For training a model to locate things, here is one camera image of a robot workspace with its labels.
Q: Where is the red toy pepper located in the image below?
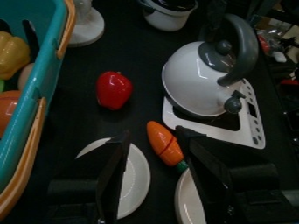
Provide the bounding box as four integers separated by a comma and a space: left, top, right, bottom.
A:
95, 71, 135, 111

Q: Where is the white round object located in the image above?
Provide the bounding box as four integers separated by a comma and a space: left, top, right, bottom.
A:
67, 0, 107, 48

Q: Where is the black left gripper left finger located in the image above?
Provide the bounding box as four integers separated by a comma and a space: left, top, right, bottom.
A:
95, 130, 134, 224

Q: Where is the white background object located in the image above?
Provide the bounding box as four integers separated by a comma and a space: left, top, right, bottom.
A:
271, 50, 289, 64

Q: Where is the beige toy egg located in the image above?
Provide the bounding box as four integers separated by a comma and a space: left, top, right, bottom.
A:
17, 62, 37, 92

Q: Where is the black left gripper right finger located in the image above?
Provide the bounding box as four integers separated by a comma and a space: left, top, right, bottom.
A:
174, 124, 238, 224

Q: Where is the orange toy carrot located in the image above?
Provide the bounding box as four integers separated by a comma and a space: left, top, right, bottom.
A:
145, 120, 190, 174

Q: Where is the yellow toy pepper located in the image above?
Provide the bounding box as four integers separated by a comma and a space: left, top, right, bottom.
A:
0, 31, 33, 81

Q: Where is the white toy pot black lid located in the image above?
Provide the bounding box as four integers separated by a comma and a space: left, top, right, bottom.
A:
135, 0, 201, 32

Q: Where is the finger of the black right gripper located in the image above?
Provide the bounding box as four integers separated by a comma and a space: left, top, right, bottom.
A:
206, 0, 237, 40

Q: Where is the orange toy fruit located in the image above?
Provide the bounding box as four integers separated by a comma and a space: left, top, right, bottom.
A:
0, 89, 25, 138

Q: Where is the white toy plate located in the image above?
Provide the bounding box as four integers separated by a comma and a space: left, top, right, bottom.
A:
74, 136, 153, 221
173, 167, 211, 224

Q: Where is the red background object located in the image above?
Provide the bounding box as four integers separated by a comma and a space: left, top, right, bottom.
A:
257, 34, 275, 55

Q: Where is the teal basket with orange handles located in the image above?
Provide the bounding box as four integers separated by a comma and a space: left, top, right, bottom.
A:
0, 0, 79, 221

